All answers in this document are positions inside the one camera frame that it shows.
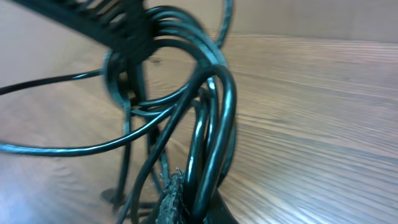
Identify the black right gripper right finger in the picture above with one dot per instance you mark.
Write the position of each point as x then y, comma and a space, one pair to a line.
218, 212

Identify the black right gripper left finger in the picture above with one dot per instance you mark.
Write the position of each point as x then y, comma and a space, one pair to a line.
171, 208

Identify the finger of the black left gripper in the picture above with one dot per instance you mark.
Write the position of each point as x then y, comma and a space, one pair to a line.
121, 25

